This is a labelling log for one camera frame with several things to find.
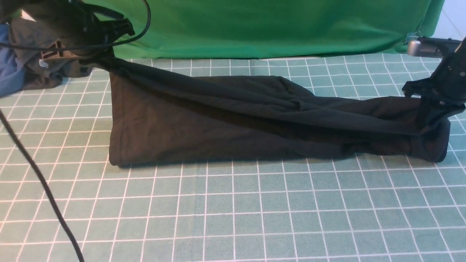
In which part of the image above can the green grid cutting mat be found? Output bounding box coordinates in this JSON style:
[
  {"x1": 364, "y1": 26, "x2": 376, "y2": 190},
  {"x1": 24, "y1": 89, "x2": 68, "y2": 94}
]
[{"x1": 0, "y1": 54, "x2": 466, "y2": 262}]

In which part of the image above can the metal binder clip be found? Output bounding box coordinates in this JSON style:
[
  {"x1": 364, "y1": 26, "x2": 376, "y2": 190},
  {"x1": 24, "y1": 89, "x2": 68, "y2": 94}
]
[{"x1": 404, "y1": 31, "x2": 420, "y2": 45}]

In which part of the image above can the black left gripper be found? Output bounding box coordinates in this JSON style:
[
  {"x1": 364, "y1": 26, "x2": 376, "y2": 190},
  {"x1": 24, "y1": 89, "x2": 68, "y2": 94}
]
[{"x1": 55, "y1": 11, "x2": 135, "y2": 60}]

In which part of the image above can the black left camera cable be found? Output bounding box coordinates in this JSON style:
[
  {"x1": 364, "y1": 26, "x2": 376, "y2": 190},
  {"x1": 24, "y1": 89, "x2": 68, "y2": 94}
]
[{"x1": 0, "y1": 0, "x2": 152, "y2": 262}]

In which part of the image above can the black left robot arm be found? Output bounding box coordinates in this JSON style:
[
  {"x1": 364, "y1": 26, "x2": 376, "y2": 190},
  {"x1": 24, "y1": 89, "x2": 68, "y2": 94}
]
[{"x1": 1, "y1": 0, "x2": 135, "y2": 60}]

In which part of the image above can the blue garment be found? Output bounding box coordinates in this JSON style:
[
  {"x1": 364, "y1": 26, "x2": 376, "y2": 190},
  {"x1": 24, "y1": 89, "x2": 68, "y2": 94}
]
[{"x1": 0, "y1": 23, "x2": 26, "y2": 97}]

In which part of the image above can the green backdrop cloth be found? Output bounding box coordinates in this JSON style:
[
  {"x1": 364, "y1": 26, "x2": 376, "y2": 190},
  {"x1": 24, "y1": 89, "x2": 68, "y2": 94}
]
[{"x1": 84, "y1": 0, "x2": 444, "y2": 59}]

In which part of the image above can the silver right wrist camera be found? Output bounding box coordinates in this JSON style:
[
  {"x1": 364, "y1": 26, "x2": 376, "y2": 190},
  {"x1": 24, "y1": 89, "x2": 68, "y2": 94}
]
[{"x1": 407, "y1": 36, "x2": 461, "y2": 59}]

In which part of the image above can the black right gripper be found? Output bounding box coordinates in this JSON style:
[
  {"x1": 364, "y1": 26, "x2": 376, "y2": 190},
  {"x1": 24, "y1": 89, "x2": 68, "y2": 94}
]
[{"x1": 402, "y1": 39, "x2": 466, "y2": 106}]

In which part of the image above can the dark gray long-sleeved shirt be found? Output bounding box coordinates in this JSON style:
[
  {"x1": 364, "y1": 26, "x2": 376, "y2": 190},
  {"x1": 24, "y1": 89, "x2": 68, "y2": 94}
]
[{"x1": 98, "y1": 59, "x2": 451, "y2": 166}]

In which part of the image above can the crumpled dark gray shirt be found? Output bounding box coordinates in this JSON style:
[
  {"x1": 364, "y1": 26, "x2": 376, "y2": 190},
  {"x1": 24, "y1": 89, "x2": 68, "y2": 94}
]
[{"x1": 9, "y1": 17, "x2": 93, "y2": 90}]

